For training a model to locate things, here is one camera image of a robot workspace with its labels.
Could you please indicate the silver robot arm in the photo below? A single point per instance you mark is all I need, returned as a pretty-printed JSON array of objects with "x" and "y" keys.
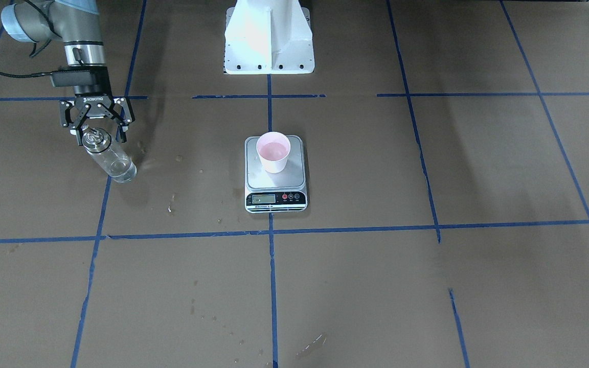
[{"x": 77, "y": 25}]

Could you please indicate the clear glass sauce bottle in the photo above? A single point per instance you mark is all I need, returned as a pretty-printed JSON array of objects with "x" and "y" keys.
[{"x": 109, "y": 154}]

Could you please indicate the white pedestal column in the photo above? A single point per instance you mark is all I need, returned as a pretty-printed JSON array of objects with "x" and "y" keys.
[{"x": 268, "y": 38}]

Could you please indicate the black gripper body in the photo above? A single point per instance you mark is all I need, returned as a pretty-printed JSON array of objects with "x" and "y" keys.
[{"x": 94, "y": 91}]

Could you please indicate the pink paper cup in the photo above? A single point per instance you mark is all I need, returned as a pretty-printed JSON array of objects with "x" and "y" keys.
[{"x": 273, "y": 149}]

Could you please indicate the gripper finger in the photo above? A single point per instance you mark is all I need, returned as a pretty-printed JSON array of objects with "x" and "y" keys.
[
  {"x": 73, "y": 115},
  {"x": 120, "y": 111}
]

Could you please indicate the grey digital kitchen scale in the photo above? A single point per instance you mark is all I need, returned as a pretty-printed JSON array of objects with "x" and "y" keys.
[{"x": 285, "y": 191}]

